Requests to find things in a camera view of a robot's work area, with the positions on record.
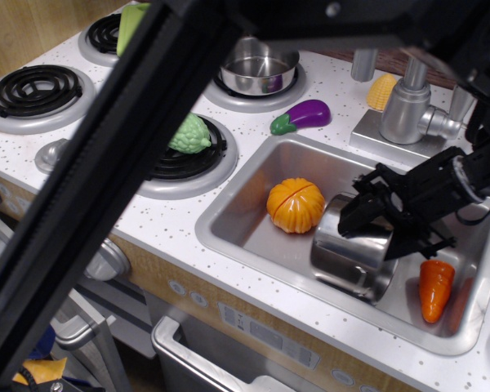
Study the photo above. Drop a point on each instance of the silver stove knob left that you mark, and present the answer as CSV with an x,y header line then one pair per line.
x,y
49,155

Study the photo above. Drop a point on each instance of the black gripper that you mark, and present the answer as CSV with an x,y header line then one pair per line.
x,y
413,204

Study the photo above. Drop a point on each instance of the steel pot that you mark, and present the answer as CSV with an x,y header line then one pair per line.
x,y
355,265

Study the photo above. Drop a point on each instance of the black burner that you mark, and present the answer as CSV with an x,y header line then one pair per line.
x,y
98,43
42,98
179,176

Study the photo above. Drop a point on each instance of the silver oven dial knob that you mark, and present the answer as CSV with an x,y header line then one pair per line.
x,y
108,263

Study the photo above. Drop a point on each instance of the front right black burner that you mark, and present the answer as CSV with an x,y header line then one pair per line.
x,y
179,176

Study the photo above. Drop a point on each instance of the back left black burner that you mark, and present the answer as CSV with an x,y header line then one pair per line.
x,y
98,43

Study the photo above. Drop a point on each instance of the purple toy eggplant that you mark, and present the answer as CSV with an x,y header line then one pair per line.
x,y
307,114

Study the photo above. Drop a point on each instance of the silver oven door handle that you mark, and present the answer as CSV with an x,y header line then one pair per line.
x,y
77,322

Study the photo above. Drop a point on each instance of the orange toy carrot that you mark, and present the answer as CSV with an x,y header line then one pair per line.
x,y
435,288

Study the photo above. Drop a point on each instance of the yellow toy corn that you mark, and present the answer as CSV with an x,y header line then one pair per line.
x,y
380,91

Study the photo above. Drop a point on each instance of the silver dishwasher door handle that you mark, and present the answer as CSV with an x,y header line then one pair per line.
x,y
165,340

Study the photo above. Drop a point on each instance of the front left black burner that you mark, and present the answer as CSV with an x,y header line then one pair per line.
x,y
42,98

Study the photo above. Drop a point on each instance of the green toy bitter gourd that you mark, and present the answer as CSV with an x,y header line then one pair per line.
x,y
191,137

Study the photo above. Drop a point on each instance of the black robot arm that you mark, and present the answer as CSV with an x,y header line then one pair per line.
x,y
173,55

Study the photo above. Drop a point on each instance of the green plastic cutting board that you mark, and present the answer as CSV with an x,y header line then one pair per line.
x,y
131,17

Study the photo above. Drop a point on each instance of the stainless steel sink basin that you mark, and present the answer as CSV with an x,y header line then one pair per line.
x,y
238,226

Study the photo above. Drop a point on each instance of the steel saucepan on stove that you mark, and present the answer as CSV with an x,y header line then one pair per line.
x,y
253,68

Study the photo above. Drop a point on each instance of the orange toy pumpkin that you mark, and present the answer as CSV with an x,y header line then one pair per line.
x,y
295,205

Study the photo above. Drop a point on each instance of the silver faucet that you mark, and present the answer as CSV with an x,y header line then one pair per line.
x,y
410,127

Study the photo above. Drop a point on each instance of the blue object on floor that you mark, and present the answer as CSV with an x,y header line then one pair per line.
x,y
43,348

